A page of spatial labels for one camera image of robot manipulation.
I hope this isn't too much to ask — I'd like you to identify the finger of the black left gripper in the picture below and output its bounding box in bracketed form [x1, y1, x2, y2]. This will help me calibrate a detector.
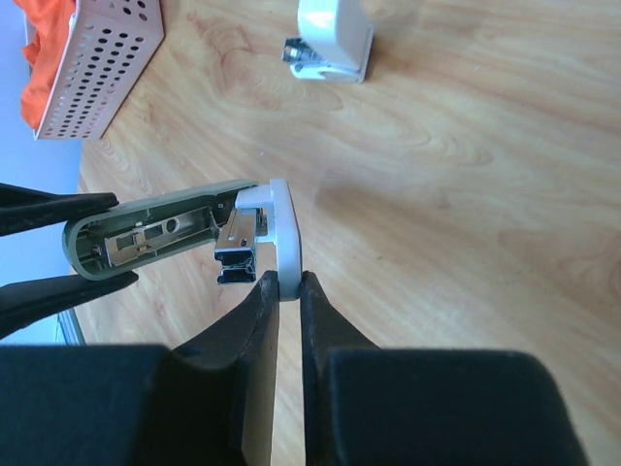
[0, 183, 119, 236]
[1, 272, 139, 338]

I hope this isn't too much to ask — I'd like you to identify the grey white stapler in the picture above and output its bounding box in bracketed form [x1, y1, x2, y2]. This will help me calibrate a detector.
[62, 179, 302, 301]

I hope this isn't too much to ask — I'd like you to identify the orange cloth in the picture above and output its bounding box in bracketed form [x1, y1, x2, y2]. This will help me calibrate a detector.
[15, 0, 77, 130]

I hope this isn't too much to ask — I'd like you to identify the pink plastic basket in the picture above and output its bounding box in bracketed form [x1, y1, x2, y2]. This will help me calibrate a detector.
[33, 0, 164, 140]

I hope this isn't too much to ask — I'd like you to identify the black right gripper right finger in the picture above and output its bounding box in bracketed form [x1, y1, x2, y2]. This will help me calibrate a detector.
[300, 272, 588, 465]

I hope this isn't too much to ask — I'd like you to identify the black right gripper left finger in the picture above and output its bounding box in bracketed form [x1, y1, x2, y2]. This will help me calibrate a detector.
[1, 271, 278, 465]

